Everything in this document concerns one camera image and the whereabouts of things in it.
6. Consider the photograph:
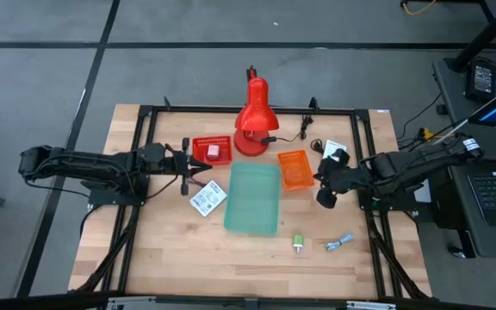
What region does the black diagonal stand post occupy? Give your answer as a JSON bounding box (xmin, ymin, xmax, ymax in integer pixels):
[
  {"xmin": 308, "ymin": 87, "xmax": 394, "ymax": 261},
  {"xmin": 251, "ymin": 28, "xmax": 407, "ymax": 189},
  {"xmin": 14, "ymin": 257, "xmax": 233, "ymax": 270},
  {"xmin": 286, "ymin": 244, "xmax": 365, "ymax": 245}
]
[{"xmin": 445, "ymin": 0, "xmax": 496, "ymax": 73}]

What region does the dark grey side desk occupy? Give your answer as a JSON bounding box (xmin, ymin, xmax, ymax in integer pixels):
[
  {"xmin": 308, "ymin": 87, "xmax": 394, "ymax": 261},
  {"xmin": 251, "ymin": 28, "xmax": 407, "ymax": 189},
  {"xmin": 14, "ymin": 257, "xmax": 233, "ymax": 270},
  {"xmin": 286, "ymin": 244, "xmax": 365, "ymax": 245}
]
[{"xmin": 431, "ymin": 55, "xmax": 496, "ymax": 259}]

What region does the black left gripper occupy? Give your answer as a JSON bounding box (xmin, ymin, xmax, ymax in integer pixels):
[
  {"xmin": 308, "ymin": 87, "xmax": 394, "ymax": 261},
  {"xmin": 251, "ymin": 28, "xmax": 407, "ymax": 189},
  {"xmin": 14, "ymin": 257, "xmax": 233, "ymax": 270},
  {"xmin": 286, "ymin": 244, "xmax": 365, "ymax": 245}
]
[{"xmin": 137, "ymin": 137, "xmax": 214, "ymax": 196}]

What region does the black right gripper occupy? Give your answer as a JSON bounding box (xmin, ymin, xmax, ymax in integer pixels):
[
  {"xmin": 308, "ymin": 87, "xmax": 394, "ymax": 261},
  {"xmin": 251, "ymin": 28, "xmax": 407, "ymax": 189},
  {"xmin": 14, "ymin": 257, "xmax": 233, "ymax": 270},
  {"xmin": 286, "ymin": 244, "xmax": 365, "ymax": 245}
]
[{"xmin": 313, "ymin": 148, "xmax": 370, "ymax": 210}]

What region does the white card with black print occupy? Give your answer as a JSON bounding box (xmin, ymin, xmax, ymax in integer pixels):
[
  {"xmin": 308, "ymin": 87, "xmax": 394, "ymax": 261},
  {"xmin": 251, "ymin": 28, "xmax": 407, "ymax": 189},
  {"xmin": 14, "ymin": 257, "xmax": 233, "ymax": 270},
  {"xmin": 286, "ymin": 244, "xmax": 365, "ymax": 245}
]
[{"xmin": 321, "ymin": 139, "xmax": 348, "ymax": 163}]

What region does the black crossbar with silver brackets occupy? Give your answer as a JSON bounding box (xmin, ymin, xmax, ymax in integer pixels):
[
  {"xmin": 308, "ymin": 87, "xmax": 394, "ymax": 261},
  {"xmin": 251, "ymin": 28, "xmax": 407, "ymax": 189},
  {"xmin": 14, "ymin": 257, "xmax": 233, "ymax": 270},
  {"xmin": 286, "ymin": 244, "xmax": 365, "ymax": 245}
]
[{"xmin": 0, "ymin": 291, "xmax": 496, "ymax": 310}]

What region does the teal translucent plastic bin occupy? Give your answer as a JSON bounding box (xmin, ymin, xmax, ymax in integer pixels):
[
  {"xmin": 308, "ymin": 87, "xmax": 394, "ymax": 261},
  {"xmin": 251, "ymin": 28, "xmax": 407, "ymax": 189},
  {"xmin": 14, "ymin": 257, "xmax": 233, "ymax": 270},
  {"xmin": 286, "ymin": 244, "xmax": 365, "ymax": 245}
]
[{"xmin": 223, "ymin": 162, "xmax": 282, "ymax": 237}]

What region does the orange plastic basket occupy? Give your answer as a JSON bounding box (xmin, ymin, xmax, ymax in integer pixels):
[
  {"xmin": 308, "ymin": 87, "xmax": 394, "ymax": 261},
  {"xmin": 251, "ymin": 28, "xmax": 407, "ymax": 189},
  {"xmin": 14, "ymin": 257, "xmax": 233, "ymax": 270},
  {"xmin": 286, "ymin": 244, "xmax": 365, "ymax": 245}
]
[{"xmin": 276, "ymin": 149, "xmax": 316, "ymax": 192}]

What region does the white paper sheet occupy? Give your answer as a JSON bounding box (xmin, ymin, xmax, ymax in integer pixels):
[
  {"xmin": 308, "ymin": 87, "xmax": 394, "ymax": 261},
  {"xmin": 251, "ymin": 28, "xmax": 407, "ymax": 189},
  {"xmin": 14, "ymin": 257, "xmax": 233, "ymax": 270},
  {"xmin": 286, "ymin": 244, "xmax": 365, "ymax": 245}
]
[{"xmin": 412, "ymin": 178, "xmax": 432, "ymax": 203}]

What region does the black lamp power cord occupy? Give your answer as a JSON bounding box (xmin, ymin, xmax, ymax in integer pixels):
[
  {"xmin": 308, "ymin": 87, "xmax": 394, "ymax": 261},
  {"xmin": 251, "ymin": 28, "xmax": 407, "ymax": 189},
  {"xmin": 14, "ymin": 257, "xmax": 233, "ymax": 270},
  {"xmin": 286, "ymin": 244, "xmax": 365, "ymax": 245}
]
[{"xmin": 259, "ymin": 114, "xmax": 314, "ymax": 146}]

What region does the black aluminium table frame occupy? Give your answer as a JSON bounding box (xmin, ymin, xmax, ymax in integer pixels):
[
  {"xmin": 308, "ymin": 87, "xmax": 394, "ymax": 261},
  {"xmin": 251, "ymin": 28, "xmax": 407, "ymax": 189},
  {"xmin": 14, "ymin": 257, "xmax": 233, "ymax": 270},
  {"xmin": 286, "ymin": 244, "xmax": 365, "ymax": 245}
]
[{"xmin": 67, "ymin": 96, "xmax": 433, "ymax": 302}]

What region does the red desk lamp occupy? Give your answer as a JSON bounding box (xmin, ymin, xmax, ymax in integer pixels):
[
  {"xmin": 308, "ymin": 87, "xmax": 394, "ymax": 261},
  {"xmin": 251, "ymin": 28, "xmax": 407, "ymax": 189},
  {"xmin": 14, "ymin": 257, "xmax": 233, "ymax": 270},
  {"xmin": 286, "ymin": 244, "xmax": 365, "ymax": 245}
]
[{"xmin": 232, "ymin": 65, "xmax": 281, "ymax": 157}]

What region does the red plastic basket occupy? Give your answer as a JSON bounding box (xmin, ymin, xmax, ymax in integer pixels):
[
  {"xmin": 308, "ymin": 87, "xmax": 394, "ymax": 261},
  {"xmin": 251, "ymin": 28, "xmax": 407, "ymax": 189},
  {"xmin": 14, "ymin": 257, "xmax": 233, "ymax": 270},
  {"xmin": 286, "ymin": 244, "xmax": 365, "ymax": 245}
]
[{"xmin": 191, "ymin": 135, "xmax": 234, "ymax": 167}]

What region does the grey cable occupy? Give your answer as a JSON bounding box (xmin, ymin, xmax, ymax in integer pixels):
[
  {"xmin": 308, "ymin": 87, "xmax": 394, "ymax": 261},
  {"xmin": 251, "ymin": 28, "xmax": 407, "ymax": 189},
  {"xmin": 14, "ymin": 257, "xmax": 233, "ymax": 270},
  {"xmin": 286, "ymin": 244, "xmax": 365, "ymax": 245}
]
[{"xmin": 324, "ymin": 232, "xmax": 355, "ymax": 253}]

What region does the white box with barcode label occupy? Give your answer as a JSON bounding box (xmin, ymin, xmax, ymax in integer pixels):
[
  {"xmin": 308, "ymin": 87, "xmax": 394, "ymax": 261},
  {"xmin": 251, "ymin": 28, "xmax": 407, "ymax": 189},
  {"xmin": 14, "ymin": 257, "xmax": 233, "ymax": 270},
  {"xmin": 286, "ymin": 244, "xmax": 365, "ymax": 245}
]
[{"xmin": 189, "ymin": 179, "xmax": 228, "ymax": 218}]

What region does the black power adapter brick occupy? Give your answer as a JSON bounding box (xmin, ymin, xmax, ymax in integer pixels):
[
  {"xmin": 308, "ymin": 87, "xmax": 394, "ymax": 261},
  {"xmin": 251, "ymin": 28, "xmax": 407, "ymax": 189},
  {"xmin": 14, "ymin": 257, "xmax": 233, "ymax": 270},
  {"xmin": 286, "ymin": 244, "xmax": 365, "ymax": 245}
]
[{"xmin": 464, "ymin": 59, "xmax": 496, "ymax": 103}]

